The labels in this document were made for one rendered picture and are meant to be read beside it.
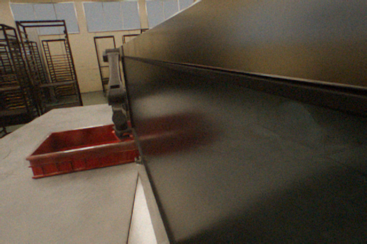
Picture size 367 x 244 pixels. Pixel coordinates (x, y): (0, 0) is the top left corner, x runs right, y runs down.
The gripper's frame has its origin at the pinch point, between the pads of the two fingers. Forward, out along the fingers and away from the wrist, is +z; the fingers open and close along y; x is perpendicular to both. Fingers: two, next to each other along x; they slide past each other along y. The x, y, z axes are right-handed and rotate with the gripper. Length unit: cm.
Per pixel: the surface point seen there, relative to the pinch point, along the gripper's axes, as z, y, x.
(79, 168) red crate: 2.4, -2.4, 21.4
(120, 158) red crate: 1.3, -8.1, 5.1
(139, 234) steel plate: 1, -51, 14
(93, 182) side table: 3.3, -15.3, 18.8
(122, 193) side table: 2.5, -29.5, 12.0
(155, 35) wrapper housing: -48, -81, 19
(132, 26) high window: -74, 713, -289
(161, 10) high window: -121, 687, -394
